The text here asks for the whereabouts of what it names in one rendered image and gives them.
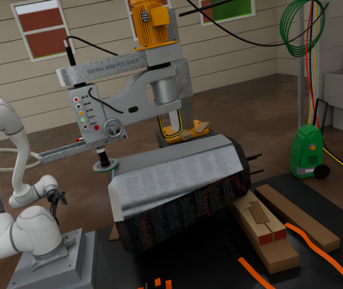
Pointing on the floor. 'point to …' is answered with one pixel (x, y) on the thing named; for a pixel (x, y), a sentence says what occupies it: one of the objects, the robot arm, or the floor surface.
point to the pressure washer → (309, 149)
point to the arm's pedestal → (94, 267)
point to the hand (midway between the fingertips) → (60, 213)
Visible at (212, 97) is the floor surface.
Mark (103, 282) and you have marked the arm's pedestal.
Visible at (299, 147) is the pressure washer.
